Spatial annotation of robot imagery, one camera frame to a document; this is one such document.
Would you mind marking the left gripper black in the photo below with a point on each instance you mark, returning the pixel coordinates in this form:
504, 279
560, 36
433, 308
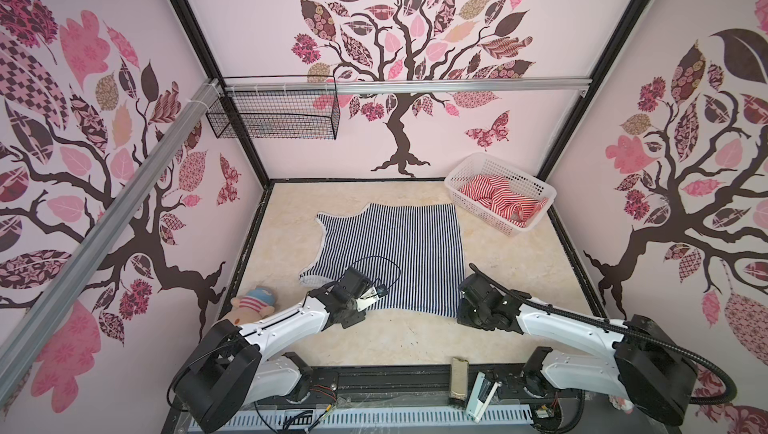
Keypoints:
358, 317

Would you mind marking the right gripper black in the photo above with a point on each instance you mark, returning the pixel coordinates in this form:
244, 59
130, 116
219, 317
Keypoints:
461, 315

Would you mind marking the blue white striped tank top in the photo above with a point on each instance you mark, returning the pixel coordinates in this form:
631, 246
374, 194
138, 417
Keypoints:
414, 251

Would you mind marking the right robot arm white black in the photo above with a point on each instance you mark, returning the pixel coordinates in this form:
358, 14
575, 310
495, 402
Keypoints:
631, 360

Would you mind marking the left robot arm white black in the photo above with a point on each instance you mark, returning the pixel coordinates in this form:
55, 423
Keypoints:
234, 366

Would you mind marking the red white striped tank top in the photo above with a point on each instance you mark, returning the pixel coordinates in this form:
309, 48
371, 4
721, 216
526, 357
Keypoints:
495, 194

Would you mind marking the small beige rectangular block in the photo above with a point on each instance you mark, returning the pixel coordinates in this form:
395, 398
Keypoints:
458, 382

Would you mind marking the plush doll head toy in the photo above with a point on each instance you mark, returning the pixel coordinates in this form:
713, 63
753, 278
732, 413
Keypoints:
253, 306

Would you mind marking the white black handheld device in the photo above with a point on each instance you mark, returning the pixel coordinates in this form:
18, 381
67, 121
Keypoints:
482, 393

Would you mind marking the white plastic laundry basket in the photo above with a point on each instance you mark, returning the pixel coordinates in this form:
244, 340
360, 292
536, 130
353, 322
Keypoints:
521, 183

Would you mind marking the small pink white object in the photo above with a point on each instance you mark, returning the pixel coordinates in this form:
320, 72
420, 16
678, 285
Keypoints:
621, 404

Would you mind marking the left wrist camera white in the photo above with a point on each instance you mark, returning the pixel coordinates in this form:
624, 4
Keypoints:
371, 297

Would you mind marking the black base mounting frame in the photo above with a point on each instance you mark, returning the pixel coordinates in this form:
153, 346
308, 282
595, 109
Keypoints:
336, 387

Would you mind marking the white slotted cable duct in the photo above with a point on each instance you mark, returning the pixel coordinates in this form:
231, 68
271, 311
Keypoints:
386, 419

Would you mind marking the black wire mesh basket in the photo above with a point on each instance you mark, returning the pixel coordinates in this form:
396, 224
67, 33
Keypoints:
292, 107

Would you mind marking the aluminium rail back horizontal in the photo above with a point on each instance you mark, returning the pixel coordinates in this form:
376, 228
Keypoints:
412, 87

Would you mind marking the aluminium rail left diagonal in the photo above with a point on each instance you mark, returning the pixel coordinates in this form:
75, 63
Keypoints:
35, 329

